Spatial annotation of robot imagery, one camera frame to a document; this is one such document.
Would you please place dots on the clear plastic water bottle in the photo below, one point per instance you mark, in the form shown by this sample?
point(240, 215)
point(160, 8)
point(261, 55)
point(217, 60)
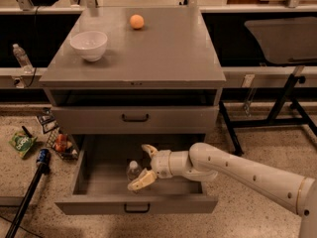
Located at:
point(133, 170)

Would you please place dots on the black pole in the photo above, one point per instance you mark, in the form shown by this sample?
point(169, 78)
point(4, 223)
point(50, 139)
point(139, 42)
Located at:
point(42, 169)

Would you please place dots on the blue soda can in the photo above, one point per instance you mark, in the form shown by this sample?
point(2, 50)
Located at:
point(43, 158)

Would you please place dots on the grey tray table top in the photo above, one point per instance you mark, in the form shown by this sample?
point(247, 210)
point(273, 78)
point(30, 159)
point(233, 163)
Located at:
point(286, 41)

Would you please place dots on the grey metal drawer cabinet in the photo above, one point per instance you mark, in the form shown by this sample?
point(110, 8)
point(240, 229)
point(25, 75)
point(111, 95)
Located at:
point(169, 62)

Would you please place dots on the open grey lower drawer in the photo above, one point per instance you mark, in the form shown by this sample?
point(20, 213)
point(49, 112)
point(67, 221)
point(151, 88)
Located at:
point(100, 183)

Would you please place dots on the orange ball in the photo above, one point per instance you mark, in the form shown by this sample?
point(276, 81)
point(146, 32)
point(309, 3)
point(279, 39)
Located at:
point(137, 22)

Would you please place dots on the clear bottle on ledge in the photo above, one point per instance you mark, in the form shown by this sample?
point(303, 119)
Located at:
point(22, 59)

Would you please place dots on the dark snack packet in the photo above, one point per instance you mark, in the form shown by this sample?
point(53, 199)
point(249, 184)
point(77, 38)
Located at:
point(47, 121)

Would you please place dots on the green snack bag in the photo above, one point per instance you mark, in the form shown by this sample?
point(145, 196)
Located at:
point(22, 143)

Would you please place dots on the black marker pen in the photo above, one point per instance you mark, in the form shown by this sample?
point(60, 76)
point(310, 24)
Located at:
point(27, 132)

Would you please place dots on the wire basket with items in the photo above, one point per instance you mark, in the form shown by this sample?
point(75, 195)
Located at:
point(61, 145)

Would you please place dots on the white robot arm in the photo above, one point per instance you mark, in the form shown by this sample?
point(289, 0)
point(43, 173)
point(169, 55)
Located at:
point(202, 162)

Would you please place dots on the white ceramic bowl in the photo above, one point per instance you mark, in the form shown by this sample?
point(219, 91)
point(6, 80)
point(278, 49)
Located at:
point(89, 45)

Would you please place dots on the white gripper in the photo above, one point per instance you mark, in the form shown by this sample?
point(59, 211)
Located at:
point(160, 164)

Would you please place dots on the closed grey upper drawer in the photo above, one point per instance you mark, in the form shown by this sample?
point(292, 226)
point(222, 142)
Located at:
point(136, 120)

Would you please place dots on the black folding table stand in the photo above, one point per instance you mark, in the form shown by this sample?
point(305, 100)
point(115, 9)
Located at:
point(271, 120)

